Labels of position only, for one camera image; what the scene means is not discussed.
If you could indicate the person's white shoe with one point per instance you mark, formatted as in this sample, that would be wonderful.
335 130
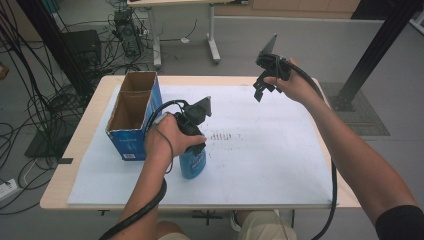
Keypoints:
235 221

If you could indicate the blue cardboard box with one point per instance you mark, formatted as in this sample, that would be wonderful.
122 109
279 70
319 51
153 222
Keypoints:
133 140

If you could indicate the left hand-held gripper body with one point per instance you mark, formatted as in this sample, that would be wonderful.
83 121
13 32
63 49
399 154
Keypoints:
195 115

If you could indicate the person's left leg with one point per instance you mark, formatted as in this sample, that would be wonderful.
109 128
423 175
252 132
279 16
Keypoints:
171 233

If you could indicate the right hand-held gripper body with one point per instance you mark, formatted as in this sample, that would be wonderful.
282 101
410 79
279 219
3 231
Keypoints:
271 65

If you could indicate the person's right leg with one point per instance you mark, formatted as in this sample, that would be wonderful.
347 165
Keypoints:
270 226

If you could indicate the white standing desk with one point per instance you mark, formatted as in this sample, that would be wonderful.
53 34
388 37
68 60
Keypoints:
213 46

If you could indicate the black metal frame post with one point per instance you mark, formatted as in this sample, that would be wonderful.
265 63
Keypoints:
56 46
376 46

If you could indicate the dark floor mat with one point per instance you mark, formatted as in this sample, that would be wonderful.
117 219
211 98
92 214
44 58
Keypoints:
46 146

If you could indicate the grey floor plate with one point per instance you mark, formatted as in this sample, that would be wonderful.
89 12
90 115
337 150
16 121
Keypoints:
366 113

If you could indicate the person's leg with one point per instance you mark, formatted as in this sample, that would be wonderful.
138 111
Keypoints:
171 233
270 226

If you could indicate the person's right hand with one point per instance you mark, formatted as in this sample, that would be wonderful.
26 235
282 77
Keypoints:
296 86

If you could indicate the blue plastic bottle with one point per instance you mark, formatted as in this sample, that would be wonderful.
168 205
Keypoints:
192 165

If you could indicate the person's left hand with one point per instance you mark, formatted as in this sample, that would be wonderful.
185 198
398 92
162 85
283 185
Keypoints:
166 140

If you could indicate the person's black sleeve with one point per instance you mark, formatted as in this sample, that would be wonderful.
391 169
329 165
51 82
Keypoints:
403 223

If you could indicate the wooden cabinet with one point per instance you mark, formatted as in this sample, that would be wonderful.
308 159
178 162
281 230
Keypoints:
300 8

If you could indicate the white power strip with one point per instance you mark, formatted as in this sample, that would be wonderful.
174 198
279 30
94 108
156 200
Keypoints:
7 189

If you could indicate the white table mat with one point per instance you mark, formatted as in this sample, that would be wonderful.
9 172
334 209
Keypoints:
260 166

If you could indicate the black tape strip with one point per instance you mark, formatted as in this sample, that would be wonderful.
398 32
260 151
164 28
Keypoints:
65 160

